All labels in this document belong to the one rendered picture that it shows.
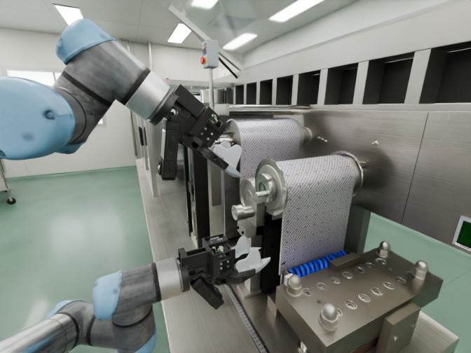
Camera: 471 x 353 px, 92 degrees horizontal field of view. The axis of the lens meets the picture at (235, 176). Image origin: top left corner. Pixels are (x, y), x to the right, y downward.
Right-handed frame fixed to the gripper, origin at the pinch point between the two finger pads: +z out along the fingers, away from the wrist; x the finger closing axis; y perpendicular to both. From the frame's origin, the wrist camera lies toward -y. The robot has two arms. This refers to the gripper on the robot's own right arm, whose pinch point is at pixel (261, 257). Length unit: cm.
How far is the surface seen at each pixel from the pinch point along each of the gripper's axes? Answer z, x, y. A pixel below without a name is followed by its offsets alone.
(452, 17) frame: 39, -10, 54
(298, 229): 10.8, -0.8, 5.7
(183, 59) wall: 116, 556, 143
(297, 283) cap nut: 4.6, -8.7, -2.5
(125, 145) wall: -37, 556, -52
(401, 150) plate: 38.4, -5.9, 24.9
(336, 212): 23.9, -0.8, 7.7
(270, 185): 3.3, 2.3, 17.9
